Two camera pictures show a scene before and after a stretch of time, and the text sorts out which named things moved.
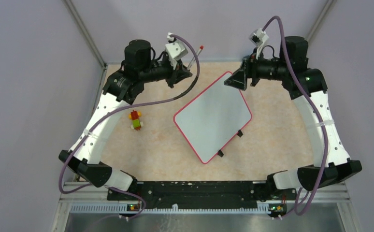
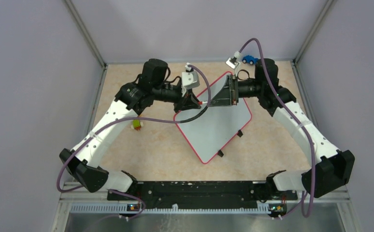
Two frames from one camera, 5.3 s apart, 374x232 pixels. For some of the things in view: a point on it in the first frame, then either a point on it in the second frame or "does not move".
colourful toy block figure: x=136 y=124 does not move
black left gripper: x=176 y=75 -> x=188 y=102
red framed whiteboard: x=211 y=121 does not move
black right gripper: x=248 y=69 -> x=225 y=97
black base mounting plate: x=203 y=195 does not move
